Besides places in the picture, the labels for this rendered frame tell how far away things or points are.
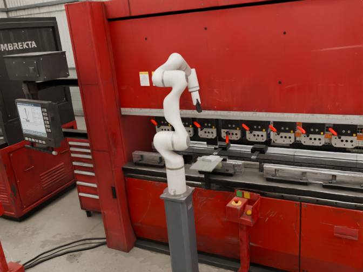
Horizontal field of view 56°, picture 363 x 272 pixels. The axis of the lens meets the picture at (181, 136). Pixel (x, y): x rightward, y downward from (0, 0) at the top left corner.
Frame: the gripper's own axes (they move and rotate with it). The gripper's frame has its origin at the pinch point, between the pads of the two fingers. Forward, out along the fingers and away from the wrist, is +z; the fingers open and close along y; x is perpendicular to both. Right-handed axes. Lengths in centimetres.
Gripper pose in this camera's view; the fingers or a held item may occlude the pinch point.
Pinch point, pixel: (199, 110)
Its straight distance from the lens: 259.5
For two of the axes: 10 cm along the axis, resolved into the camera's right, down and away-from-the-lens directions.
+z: 2.5, 9.5, 1.8
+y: 0.7, 1.6, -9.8
